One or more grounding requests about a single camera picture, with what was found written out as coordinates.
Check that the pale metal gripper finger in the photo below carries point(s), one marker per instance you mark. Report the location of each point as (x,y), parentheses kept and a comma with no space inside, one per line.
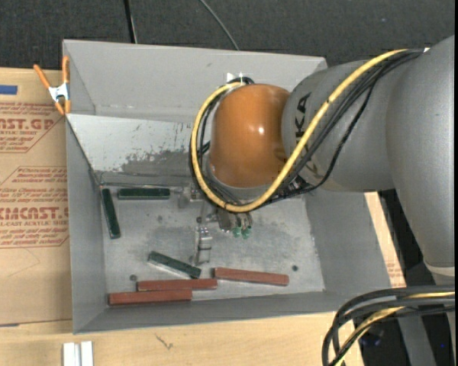
(205,244)
(194,193)

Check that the dark green flat block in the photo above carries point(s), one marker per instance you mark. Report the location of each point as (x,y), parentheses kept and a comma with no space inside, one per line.
(111,214)
(144,193)
(174,264)

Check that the red-brown flat block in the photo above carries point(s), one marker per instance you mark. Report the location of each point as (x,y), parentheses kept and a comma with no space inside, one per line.
(250,277)
(176,284)
(150,298)

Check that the grey metal bin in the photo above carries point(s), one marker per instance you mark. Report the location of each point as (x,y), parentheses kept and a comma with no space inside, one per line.
(145,78)

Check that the brown cardboard board, red print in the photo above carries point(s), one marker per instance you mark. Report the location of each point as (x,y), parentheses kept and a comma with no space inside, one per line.
(30,280)

